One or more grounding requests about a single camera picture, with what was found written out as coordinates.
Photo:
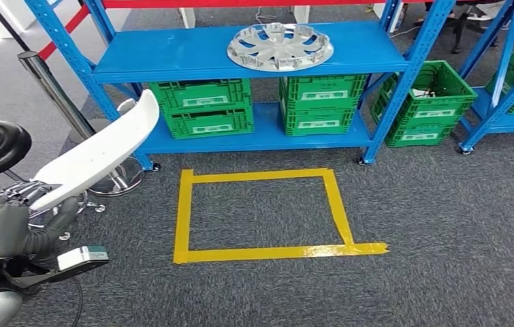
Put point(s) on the thin black pole stand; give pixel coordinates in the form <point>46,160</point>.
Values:
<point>6,26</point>

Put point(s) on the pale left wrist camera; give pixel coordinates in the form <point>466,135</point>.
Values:
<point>81,257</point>

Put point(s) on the yellow floor tape square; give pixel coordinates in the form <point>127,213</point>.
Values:
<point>256,253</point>

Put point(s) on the seated person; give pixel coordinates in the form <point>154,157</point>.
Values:
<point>437,18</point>

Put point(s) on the white curved plastic part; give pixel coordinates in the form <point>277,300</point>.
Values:
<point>99,153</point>

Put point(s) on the grey wheel hubcap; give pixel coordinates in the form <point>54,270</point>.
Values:
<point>279,47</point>

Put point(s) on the red barrier belt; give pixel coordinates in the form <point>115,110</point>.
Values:
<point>65,31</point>
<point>238,3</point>

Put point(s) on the black office chair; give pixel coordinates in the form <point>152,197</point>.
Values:
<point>457,36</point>

